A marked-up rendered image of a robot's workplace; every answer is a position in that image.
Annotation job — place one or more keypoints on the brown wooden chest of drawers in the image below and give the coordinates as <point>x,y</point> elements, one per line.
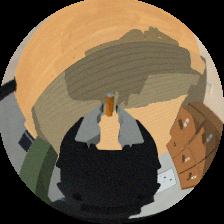
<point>213,121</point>

